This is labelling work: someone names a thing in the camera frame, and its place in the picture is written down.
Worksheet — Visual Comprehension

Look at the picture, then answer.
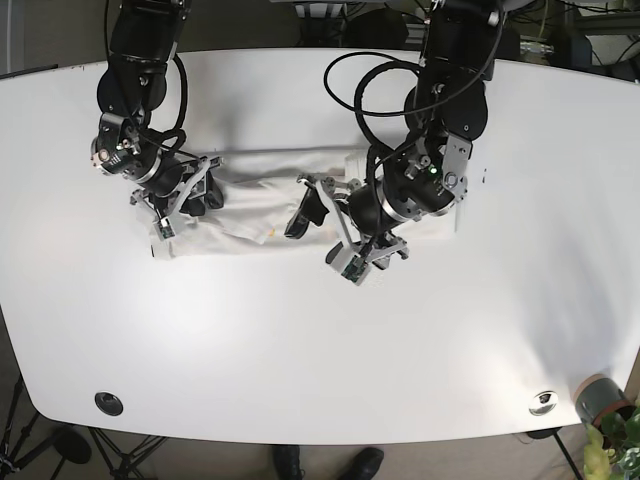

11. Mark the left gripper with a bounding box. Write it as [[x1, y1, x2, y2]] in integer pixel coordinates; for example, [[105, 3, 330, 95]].
[[284, 140, 471, 286]]

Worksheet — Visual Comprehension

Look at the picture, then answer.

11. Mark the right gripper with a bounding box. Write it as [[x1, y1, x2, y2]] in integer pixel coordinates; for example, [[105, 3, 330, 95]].
[[115, 140, 225, 241]]

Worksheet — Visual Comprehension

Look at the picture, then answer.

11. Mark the white printed T-shirt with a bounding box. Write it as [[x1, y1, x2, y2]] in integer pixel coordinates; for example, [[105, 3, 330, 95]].
[[148, 148, 366, 260]]

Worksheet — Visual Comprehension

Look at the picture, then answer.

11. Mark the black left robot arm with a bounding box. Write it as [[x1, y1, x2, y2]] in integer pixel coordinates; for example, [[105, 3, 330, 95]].
[[285, 1, 507, 285]]

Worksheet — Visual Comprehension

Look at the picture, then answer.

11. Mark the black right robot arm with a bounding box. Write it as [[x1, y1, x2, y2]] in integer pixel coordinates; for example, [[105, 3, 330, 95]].
[[91, 1, 224, 241]]

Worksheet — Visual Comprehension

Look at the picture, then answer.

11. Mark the black table grommet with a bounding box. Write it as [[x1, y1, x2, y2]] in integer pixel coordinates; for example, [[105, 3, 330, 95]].
[[94, 391, 124, 417]]

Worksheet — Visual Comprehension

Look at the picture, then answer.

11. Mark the silver table grommet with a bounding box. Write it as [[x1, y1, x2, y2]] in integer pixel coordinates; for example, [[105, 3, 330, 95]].
[[528, 390, 558, 417]]

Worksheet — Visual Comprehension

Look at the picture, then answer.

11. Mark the grey plant pot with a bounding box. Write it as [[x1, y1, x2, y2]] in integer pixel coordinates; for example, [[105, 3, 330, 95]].
[[572, 374, 635, 428]]

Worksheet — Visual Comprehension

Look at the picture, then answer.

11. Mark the green potted plant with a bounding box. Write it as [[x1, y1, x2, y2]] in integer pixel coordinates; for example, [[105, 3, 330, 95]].
[[583, 406, 639, 480]]

